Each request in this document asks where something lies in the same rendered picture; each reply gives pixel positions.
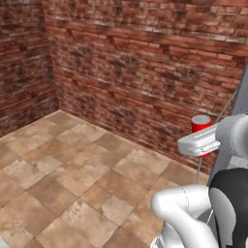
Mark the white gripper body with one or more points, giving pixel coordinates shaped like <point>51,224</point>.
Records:
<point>197,142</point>

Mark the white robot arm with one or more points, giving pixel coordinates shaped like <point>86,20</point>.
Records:
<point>190,210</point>

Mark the red soda can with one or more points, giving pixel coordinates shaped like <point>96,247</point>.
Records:
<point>201,123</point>

